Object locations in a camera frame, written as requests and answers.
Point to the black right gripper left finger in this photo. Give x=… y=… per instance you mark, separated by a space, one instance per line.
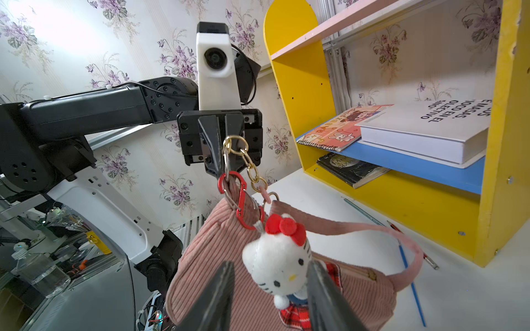
x=212 y=310

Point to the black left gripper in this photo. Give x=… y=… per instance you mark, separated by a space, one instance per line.
x=202 y=134

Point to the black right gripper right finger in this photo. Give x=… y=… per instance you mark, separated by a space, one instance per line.
x=328 y=309

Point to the pink corduroy handbag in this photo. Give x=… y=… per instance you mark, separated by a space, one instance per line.
x=370 y=293

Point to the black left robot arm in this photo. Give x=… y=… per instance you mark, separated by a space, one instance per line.
x=44 y=142

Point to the green pencil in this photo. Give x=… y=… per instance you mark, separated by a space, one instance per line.
x=364 y=213

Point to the colourful cartoon spiral notebook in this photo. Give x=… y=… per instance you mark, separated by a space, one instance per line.
x=341 y=131

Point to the black book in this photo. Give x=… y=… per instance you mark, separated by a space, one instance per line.
x=354 y=172

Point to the yellow pink wooden shelf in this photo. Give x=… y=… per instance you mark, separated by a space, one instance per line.
x=454 y=50

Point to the white thick book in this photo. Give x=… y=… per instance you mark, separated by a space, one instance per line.
x=450 y=132

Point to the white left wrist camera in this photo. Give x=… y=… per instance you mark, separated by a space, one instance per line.
x=216 y=76

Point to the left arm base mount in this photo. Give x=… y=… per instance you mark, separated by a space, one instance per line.
x=154 y=252

